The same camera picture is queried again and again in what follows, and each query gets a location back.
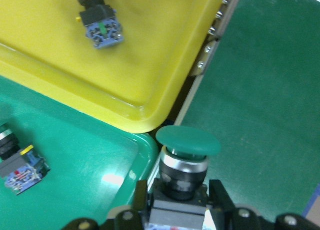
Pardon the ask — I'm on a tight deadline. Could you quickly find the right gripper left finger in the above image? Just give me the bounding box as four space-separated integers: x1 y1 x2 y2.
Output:
62 180 148 230

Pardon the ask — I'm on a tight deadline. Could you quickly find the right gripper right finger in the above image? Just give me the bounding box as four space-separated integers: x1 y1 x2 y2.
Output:
208 179 320 230

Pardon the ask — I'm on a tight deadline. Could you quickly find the green push button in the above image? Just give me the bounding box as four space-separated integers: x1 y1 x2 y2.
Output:
0 124 50 195
144 125 221 230

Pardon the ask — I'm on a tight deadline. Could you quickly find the green plastic tray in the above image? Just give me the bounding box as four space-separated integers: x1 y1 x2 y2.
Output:
0 78 158 230

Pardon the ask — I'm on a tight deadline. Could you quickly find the green conveyor belt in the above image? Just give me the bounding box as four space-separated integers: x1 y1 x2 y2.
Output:
176 0 320 222

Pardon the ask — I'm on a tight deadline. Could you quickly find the yellow plastic tray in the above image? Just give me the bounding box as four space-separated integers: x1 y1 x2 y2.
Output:
0 0 222 133

